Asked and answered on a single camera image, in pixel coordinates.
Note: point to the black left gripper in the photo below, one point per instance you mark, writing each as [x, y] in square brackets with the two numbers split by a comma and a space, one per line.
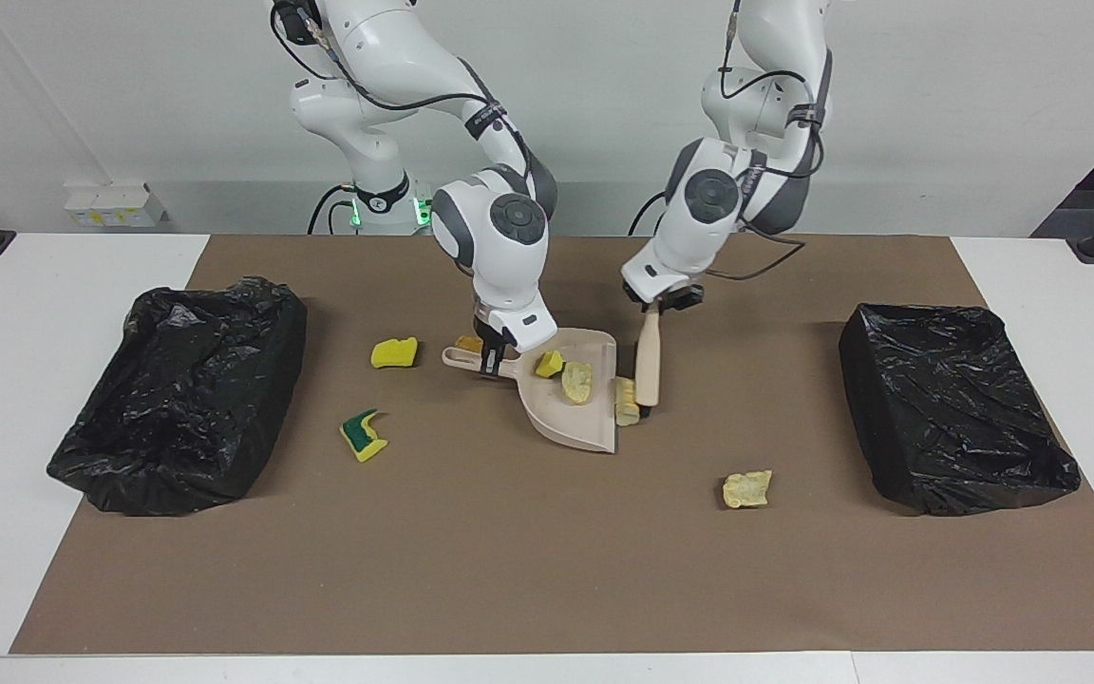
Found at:
[685, 298]

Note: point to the brown toy bread loaf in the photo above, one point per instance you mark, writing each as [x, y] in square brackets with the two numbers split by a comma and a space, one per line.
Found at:
[467, 343]

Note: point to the beige toy pastry piece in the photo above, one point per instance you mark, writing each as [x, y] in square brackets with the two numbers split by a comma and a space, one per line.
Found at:
[576, 383]
[626, 404]
[747, 489]

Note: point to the beige plastic dustpan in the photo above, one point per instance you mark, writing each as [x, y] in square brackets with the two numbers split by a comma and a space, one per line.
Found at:
[571, 427]

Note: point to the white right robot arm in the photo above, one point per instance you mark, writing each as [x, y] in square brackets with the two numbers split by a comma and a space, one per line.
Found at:
[386, 47]

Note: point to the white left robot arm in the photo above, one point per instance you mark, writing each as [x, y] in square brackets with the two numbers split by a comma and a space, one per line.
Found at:
[775, 47]

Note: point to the beige hand brush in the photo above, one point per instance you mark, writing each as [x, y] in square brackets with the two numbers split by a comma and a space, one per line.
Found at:
[648, 366]

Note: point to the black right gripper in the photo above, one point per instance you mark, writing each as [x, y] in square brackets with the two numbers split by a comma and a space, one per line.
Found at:
[495, 336]

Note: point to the black bag-lined bin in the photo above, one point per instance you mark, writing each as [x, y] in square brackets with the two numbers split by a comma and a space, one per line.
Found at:
[955, 408]
[177, 408]

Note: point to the large yellow sponge piece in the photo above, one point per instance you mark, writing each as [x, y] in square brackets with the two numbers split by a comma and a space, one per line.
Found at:
[395, 353]

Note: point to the small yellow sponge piece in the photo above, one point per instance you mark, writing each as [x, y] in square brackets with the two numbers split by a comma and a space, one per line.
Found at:
[548, 364]

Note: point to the white wall socket box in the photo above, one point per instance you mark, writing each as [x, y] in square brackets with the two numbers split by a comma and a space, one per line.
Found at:
[115, 204]

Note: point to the brown paper table mat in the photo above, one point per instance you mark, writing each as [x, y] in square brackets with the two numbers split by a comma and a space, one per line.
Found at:
[509, 570]

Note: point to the green and yellow scouring sponge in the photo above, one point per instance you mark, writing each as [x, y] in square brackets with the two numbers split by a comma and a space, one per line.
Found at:
[364, 439]

